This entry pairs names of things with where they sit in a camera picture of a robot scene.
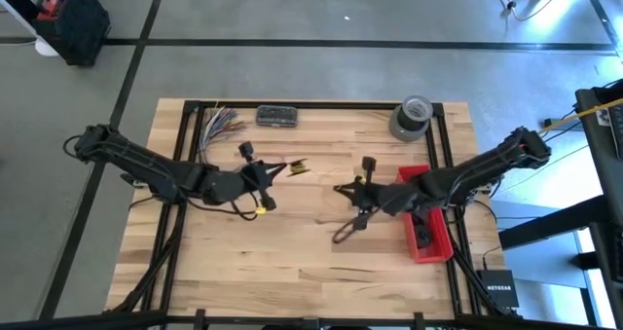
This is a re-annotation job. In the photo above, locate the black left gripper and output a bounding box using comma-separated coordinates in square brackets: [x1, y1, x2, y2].
[218, 142, 288, 212]

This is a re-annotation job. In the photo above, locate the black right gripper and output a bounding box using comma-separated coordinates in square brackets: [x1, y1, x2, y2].
[333, 156, 418, 232]

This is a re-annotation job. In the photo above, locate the clear plastic bit case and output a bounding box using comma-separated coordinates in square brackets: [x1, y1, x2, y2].
[255, 104, 300, 128]

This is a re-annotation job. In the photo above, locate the grey tape roll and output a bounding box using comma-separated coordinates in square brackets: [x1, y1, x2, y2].
[387, 110, 432, 143]

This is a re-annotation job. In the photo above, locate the red plastic bin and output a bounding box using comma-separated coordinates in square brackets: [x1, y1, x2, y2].
[394, 164, 455, 265]

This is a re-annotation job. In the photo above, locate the black and red tool case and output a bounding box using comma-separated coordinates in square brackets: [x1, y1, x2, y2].
[32, 0, 112, 67]

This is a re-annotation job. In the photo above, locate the white pillar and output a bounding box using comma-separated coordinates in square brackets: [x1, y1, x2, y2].
[0, 0, 60, 58]

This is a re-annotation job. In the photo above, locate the black cable loop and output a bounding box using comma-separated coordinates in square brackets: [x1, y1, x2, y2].
[331, 216, 365, 245]

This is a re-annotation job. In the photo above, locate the bundle of coloured wires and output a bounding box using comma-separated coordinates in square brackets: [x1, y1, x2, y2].
[197, 104, 249, 165]

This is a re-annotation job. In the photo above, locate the black aluminium table frame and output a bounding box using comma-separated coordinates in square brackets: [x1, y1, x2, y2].
[101, 99, 518, 330]

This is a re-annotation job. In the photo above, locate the black Netgear network switch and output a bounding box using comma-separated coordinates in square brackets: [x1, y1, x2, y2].
[475, 269, 521, 310]

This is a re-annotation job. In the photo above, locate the yellow hanging cable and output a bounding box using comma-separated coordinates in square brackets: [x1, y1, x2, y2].
[537, 97, 623, 136]

